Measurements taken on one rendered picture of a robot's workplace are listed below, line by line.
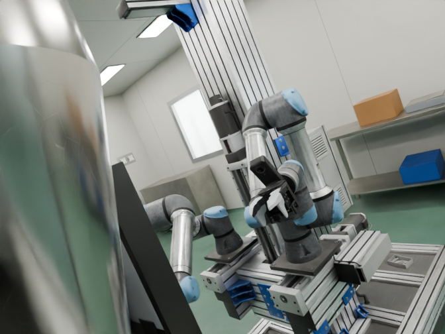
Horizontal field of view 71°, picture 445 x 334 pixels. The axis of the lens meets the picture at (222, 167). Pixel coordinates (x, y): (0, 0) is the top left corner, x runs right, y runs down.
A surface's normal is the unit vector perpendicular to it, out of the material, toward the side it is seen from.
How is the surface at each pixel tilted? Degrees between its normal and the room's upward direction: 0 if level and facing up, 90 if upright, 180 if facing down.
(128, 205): 90
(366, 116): 90
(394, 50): 90
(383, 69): 90
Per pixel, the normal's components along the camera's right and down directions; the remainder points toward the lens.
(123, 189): 0.69, -0.20
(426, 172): -0.61, 0.35
